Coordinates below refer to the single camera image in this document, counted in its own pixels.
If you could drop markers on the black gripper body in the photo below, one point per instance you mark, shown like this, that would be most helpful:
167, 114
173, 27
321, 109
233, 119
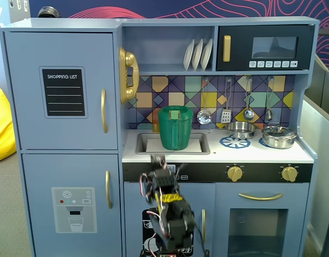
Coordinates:
164, 179

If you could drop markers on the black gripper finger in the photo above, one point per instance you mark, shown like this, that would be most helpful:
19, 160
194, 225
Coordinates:
163, 161
154, 160

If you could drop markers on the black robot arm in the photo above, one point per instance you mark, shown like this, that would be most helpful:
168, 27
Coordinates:
177, 222

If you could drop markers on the blue cabinet door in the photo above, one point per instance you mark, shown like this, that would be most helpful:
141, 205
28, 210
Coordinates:
132, 214

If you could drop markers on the blue oven door with window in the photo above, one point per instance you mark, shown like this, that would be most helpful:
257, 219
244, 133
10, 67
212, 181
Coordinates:
223, 227

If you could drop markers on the blue fridge door with dispenser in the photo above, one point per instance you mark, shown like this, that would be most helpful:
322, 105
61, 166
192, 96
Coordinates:
38, 174

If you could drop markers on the black microwave door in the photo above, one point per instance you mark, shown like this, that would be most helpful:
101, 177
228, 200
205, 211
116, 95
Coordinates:
239, 48

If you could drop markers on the blue fridge door with board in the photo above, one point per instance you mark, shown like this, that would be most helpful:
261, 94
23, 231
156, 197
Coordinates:
25, 107

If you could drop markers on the grey toy sink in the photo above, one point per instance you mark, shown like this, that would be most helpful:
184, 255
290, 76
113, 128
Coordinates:
141, 144

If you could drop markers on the green plastic pitcher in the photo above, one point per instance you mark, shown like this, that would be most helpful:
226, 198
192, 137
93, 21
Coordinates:
180, 131

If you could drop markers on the steel skimmer spoon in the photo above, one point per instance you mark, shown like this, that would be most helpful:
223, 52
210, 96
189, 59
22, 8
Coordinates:
204, 117

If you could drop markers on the gold stove knob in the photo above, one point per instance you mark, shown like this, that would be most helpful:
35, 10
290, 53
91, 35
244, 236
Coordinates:
235, 174
289, 174

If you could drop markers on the steel slotted spatula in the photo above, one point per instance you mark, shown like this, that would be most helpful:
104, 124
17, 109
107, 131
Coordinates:
226, 116

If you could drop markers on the steel frying pan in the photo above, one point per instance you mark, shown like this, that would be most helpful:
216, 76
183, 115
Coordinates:
241, 131

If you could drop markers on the gold toy telephone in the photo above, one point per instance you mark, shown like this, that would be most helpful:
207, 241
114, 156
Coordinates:
122, 77

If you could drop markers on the steel ladle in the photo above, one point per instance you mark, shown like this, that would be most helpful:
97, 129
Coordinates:
248, 114

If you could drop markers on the white toy plate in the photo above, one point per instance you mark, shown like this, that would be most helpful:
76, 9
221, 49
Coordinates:
206, 54
188, 54
197, 54

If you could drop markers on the black shopping list board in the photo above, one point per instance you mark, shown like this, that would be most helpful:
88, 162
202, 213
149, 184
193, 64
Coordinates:
62, 99

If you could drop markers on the steel serving spoon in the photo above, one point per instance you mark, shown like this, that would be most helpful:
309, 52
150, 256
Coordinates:
268, 115

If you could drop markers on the steel pot with lid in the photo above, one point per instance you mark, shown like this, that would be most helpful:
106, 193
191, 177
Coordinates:
279, 140

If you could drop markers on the yellow bean bag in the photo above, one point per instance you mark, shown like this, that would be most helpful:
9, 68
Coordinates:
2, 125

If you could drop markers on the blue wooden toy kitchen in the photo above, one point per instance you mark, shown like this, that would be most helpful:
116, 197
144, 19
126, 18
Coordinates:
73, 24

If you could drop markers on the grey metal partition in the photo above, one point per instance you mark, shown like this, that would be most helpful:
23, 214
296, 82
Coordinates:
322, 134

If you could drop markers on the black dome object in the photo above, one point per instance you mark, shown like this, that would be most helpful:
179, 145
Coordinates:
47, 13

